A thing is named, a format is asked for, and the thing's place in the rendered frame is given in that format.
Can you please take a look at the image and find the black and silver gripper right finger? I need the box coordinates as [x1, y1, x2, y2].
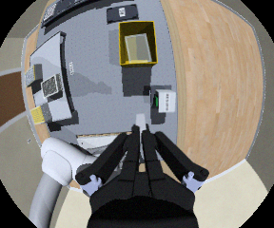
[141, 114, 209, 200]

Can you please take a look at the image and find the yellow waste bin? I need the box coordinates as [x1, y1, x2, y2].
[119, 21, 158, 67]

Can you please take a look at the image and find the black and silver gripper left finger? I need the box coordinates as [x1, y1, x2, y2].
[75, 114, 142, 201]

